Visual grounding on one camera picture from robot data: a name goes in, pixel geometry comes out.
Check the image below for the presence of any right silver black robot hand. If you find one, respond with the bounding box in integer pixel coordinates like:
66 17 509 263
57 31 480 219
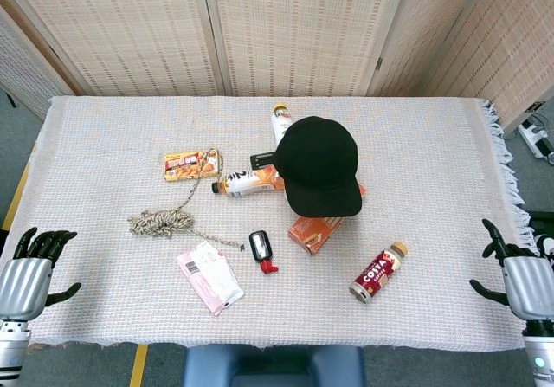
469 218 554 322

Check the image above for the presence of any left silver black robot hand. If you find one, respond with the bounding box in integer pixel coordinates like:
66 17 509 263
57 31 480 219
0 226 82 321

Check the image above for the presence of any black baseball cap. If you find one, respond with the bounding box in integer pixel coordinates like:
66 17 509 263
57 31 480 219
273 115 364 219

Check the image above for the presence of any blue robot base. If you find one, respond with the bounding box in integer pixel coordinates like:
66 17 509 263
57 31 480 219
183 344 366 387

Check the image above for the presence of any black white patterned object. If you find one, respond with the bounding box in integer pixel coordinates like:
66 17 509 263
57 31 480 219
524 210 554 272

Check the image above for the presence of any yellow floor tape strip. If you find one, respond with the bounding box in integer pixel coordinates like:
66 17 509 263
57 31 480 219
1 161 31 231
129 344 150 387

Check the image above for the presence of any red Costa coffee bottle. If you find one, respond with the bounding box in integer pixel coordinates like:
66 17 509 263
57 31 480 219
349 241 409 305

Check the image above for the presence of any white power strip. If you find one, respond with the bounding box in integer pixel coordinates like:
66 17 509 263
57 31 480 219
518 120 554 161

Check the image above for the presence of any white woven tablecloth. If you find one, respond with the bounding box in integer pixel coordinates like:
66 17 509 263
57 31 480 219
0 95 540 352

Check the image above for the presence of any pink white packet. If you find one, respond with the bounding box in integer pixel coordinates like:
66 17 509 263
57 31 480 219
176 240 245 317

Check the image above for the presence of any yellow curry box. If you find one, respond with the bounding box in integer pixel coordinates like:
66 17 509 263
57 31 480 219
164 149 225 183

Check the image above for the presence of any orange cardboard box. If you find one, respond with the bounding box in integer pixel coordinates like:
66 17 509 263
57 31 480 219
287 182 368 257

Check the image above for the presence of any orange juice bottle black cap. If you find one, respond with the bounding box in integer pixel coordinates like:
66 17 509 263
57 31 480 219
210 164 286 198

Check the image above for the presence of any black plastic clip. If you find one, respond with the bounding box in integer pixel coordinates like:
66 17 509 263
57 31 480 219
249 150 278 170

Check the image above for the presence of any white bottle yellow cap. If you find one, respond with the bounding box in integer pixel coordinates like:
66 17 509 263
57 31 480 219
270 103 296 146

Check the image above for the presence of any woven wooden folding screen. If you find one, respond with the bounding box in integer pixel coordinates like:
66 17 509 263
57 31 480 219
0 0 554 133

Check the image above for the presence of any braided beige rope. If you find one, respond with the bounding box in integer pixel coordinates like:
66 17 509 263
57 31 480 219
126 147 247 252

